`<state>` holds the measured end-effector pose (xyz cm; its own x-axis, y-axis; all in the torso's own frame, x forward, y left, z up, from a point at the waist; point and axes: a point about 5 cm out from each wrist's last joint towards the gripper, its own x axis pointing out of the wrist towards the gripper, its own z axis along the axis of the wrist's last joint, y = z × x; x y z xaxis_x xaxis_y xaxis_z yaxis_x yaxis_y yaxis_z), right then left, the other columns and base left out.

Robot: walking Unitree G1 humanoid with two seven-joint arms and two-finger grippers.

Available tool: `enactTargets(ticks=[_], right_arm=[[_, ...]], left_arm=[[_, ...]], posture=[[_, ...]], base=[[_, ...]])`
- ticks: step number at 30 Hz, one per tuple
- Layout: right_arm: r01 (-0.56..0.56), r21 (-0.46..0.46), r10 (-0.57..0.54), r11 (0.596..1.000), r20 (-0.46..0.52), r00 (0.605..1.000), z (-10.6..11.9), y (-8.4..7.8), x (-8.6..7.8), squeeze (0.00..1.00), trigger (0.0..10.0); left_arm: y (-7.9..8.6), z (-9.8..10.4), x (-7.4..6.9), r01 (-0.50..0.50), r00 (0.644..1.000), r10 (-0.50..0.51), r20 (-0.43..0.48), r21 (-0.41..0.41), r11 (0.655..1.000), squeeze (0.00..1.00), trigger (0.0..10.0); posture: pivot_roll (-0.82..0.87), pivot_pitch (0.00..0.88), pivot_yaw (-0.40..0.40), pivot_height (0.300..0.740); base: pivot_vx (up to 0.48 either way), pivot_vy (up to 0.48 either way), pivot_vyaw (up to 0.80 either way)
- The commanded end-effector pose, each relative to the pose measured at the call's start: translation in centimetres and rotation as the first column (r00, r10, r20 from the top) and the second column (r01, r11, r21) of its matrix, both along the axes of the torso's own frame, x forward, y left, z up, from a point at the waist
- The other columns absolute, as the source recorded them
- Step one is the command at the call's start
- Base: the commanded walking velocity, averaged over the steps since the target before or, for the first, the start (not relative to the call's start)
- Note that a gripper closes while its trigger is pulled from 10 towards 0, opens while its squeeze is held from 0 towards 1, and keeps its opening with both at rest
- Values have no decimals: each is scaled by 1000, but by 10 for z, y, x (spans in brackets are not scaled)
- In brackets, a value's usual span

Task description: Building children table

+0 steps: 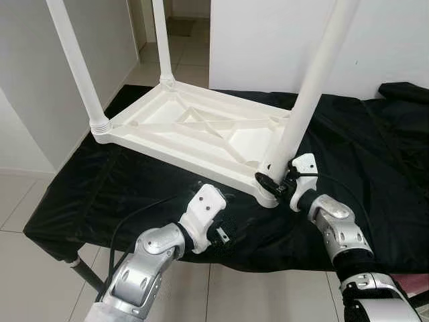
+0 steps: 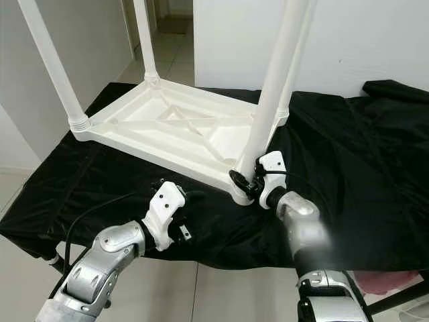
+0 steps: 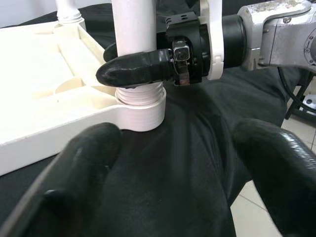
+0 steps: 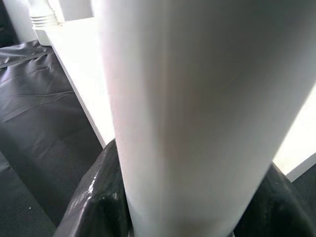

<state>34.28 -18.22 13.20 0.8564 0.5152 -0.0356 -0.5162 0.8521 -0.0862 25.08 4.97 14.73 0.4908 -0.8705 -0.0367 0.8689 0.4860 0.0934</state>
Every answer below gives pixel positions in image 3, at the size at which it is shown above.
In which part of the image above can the black table frame leg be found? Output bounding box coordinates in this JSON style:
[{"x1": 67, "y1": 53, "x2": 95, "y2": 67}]
[{"x1": 285, "y1": 83, "x2": 308, "y2": 120}]

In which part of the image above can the white plastic table leg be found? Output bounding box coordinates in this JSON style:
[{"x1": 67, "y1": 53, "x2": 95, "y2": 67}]
[
  {"x1": 54, "y1": 0, "x2": 83, "y2": 25},
  {"x1": 111, "y1": 0, "x2": 165, "y2": 106}
]

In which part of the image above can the black cloth table cover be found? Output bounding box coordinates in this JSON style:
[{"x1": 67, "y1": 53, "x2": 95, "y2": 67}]
[{"x1": 0, "y1": 0, "x2": 304, "y2": 237}]

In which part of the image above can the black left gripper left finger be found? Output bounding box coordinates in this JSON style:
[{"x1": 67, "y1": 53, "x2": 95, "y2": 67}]
[{"x1": 0, "y1": 122, "x2": 122, "y2": 237}]

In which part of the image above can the white plastic table top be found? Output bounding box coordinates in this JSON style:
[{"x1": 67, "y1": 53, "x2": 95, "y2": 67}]
[{"x1": 0, "y1": 21, "x2": 166, "y2": 177}]

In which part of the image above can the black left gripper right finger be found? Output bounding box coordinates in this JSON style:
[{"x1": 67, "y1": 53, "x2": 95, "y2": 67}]
[{"x1": 232, "y1": 118, "x2": 316, "y2": 237}]

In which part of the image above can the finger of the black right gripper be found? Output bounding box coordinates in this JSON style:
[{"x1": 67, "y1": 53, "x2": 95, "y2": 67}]
[
  {"x1": 103, "y1": 43, "x2": 118, "y2": 62},
  {"x1": 95, "y1": 48, "x2": 173, "y2": 89}
]

